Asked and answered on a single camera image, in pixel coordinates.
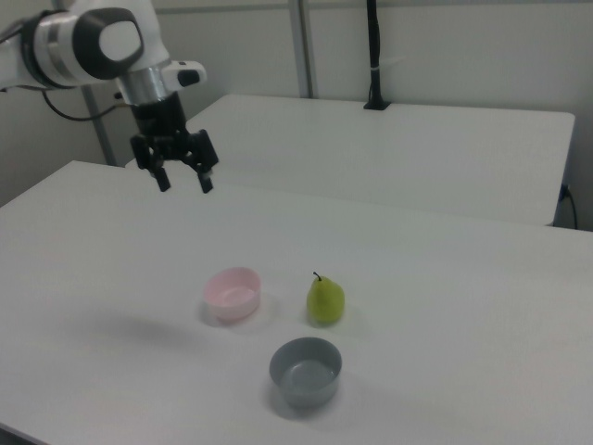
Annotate black wall cable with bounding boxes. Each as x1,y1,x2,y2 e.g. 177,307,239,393
560,184,580,230

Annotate grey bowl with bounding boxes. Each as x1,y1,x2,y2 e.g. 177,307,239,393
269,337,344,409

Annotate grey partition post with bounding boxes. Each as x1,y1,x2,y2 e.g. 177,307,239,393
289,0,321,99
81,85,118,167

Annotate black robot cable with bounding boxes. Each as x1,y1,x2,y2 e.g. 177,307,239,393
41,87,135,123

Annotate pink bowl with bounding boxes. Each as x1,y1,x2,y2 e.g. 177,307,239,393
202,266,263,324

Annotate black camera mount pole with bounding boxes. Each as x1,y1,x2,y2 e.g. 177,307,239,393
362,0,391,111

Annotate green pear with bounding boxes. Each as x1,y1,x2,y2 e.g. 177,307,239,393
306,271,347,326

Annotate white side table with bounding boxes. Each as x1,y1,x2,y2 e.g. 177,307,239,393
124,94,576,228

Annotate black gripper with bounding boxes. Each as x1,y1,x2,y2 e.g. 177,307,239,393
129,90,220,195

